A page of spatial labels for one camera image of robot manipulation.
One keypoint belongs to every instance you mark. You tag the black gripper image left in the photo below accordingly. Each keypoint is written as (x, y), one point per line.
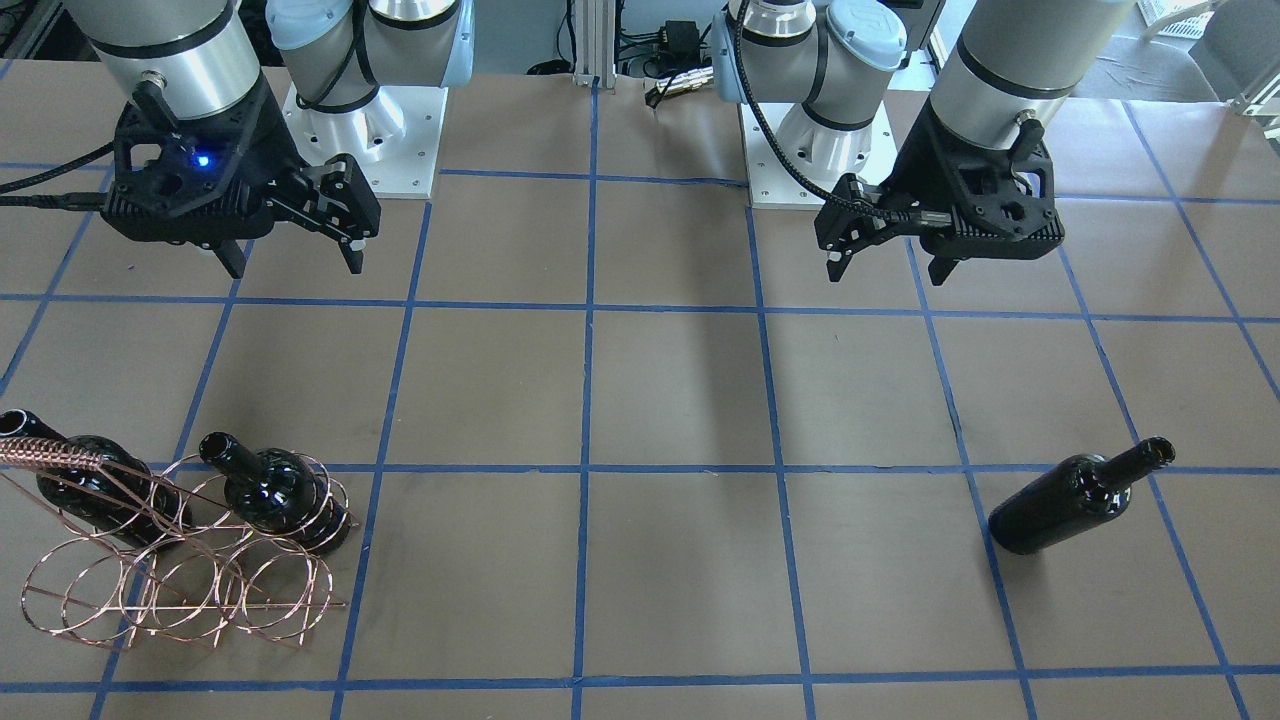
(272, 140)

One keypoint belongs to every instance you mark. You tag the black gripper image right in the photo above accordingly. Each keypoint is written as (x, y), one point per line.
(928, 150)

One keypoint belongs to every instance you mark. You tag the dark wine bottle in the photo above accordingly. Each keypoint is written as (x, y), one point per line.
(1081, 493)

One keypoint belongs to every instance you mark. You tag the dark bottle in basket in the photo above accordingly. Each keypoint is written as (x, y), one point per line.
(277, 493)
(85, 480)

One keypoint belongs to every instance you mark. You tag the black power adapter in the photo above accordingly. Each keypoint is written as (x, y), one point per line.
(679, 39)

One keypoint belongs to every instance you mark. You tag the grey office chair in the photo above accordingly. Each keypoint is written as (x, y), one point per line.
(1234, 61)

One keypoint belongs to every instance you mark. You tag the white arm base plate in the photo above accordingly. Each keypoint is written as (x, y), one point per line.
(395, 138)
(822, 154)

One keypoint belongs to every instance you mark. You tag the copper wire wine basket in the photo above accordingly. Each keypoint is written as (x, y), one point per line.
(191, 585)

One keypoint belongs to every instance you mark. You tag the aluminium frame post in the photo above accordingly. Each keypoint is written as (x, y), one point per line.
(595, 27)

